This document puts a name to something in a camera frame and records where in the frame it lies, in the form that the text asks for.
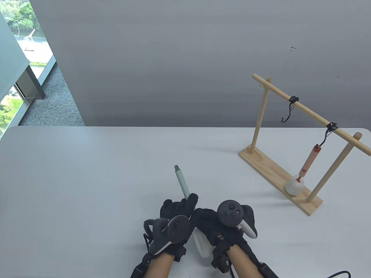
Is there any person's left hand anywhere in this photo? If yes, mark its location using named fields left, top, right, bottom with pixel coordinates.
left=143, top=193, right=199, bottom=262

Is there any person's right hand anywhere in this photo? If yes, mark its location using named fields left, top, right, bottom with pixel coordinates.
left=192, top=203, right=257, bottom=272

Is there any green handled cup brush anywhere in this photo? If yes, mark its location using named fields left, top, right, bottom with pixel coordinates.
left=174, top=165, right=215, bottom=259

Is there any orange handled cup brush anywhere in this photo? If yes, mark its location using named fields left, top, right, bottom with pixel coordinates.
left=285, top=145, right=321, bottom=196

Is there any black s-hook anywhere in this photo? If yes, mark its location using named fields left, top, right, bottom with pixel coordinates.
left=282, top=96, right=299, bottom=122
left=316, top=122, right=339, bottom=148

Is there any person's right forearm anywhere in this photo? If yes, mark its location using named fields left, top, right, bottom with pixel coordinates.
left=226, top=245, right=263, bottom=278

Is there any person's left forearm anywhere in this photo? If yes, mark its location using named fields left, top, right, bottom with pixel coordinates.
left=145, top=255, right=174, bottom=278

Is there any dark grey hand controller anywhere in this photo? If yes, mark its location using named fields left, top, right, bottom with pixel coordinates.
left=144, top=215, right=194, bottom=256
left=217, top=200, right=258, bottom=239

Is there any wooden hanging rack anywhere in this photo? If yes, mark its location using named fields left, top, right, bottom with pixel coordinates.
left=238, top=74, right=371, bottom=216

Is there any black wrist strap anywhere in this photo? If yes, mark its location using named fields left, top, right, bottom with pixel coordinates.
left=246, top=243, right=280, bottom=278
left=130, top=258, right=151, bottom=278

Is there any glass window with grey frame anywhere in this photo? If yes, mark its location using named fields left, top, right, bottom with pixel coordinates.
left=0, top=0, right=57, bottom=139

